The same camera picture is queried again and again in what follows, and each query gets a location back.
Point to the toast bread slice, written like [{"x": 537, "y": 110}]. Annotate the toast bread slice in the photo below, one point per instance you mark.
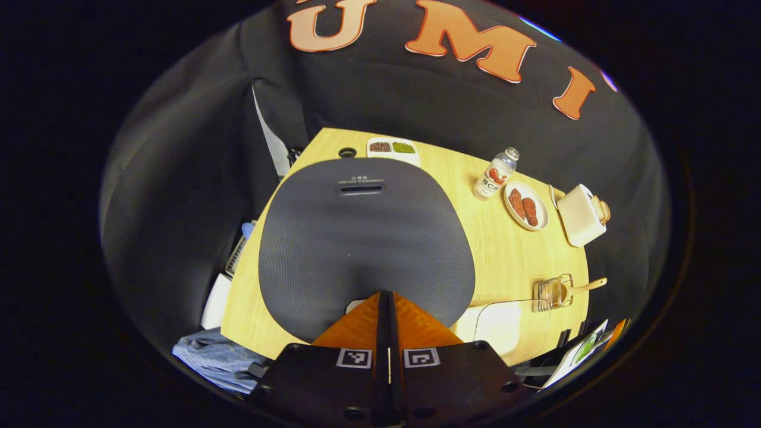
[{"x": 601, "y": 209}]

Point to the white toaster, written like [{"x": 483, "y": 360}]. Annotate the white toaster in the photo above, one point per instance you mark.
[{"x": 574, "y": 217}]

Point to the black silver rice cooker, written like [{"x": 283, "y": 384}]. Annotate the black silver rice cooker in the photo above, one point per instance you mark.
[{"x": 362, "y": 249}]

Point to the white round plate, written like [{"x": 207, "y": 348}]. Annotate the white round plate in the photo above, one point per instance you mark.
[{"x": 512, "y": 208}]

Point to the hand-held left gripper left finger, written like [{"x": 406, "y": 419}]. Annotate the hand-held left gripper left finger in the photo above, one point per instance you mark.
[{"x": 380, "y": 380}]

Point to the white divided bean dish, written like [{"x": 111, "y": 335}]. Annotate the white divided bean dish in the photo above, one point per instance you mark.
[{"x": 392, "y": 156}]

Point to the white paper sheet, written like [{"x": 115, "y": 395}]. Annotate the white paper sheet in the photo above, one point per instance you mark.
[{"x": 571, "y": 362}]

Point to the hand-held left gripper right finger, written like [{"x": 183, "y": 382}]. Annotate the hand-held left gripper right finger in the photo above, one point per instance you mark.
[{"x": 397, "y": 380}]

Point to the red meat piece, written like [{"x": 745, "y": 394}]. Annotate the red meat piece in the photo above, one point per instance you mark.
[
  {"x": 517, "y": 203},
  {"x": 530, "y": 212}
]

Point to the clear drink bottle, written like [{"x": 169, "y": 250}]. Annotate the clear drink bottle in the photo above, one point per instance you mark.
[{"x": 492, "y": 178}]

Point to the blue striped cloth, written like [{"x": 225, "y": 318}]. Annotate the blue striped cloth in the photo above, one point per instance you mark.
[{"x": 214, "y": 356}]

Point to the wooden spoon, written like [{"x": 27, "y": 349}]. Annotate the wooden spoon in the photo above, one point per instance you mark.
[{"x": 588, "y": 286}]

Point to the black table grommet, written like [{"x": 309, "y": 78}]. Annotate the black table grommet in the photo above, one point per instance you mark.
[{"x": 347, "y": 152}]

